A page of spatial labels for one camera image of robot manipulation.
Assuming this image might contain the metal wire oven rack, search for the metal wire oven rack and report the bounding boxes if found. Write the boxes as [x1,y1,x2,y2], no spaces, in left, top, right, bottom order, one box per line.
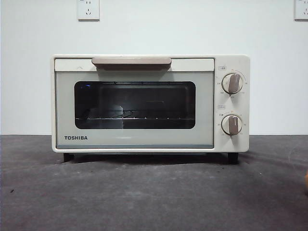
[75,116,194,121]

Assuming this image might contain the cream Toshiba toaster oven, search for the cream Toshiba toaster oven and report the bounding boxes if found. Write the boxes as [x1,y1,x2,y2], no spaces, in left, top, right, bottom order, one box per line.
[50,54,251,165]

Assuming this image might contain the cream temperature knob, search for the cream temperature knob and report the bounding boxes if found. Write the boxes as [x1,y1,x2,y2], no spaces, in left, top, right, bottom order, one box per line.
[221,73,244,95]

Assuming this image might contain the white wall socket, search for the white wall socket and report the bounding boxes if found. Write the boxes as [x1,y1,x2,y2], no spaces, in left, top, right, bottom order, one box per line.
[77,0,100,21]
[294,0,308,21]

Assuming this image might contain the cream timer knob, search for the cream timer knob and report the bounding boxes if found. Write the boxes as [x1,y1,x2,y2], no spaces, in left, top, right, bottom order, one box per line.
[220,115,243,136]

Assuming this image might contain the glass oven door with handle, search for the glass oven door with handle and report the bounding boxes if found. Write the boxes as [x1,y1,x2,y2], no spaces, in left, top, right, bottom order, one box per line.
[54,57,215,150]

